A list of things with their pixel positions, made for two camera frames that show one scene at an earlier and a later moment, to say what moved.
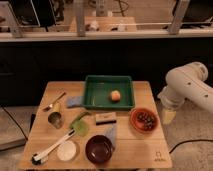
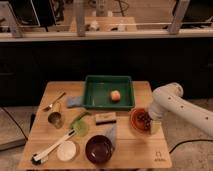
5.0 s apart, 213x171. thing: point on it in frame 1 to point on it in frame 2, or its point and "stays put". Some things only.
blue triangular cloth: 112,134 stays put
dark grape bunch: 147,119 stays put
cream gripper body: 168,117 to 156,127
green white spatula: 39,158 stays put
